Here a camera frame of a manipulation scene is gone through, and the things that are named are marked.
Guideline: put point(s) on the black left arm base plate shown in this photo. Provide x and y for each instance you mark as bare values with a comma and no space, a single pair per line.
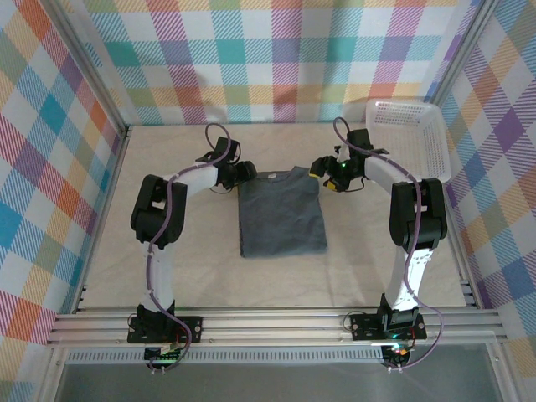
192,328

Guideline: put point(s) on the aluminium side rail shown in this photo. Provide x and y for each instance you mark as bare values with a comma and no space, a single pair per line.
102,218
462,251

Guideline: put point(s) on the aluminium frame post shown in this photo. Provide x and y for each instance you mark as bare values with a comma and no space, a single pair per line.
84,63
460,50

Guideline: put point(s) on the grey-blue t-shirt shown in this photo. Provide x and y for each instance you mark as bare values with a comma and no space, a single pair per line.
280,218

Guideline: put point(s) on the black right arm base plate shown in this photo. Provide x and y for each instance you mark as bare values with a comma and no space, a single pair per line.
364,326

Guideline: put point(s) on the left controller circuit board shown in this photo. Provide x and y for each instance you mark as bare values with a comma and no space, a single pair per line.
165,352

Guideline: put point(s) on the controller circuit board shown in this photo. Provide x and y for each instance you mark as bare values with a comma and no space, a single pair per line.
398,352
165,352

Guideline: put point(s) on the right controller circuit board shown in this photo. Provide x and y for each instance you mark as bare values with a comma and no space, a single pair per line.
398,352

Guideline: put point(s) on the grey metal panel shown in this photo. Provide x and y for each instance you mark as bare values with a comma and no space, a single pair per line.
272,383

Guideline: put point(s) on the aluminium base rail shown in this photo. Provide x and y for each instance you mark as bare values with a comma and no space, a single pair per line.
272,328

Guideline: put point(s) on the white perforated plastic basket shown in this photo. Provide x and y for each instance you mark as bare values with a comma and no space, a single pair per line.
402,121

